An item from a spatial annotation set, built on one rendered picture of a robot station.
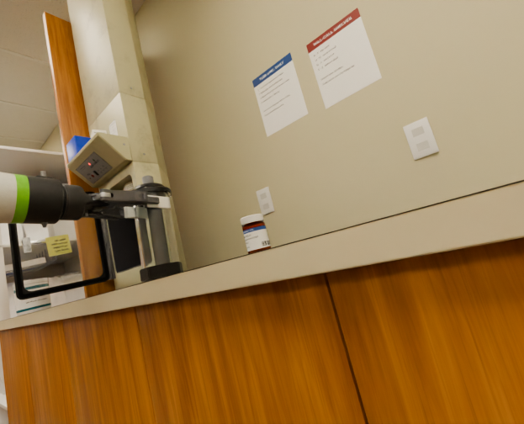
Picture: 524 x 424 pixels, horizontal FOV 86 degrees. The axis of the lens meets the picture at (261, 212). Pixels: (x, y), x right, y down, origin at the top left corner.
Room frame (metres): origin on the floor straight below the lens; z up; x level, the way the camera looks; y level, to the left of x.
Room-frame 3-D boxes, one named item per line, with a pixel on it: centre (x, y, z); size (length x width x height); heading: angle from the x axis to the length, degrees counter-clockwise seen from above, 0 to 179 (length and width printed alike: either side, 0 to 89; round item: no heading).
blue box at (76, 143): (1.15, 0.68, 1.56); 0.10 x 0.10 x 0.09; 53
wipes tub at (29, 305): (1.36, 1.16, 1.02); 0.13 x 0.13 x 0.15
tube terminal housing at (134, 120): (1.23, 0.49, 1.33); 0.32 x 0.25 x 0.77; 53
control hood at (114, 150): (1.09, 0.60, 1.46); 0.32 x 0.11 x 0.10; 53
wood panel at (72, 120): (1.39, 0.65, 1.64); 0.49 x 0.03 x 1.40; 143
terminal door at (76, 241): (1.10, 0.80, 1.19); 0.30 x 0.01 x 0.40; 136
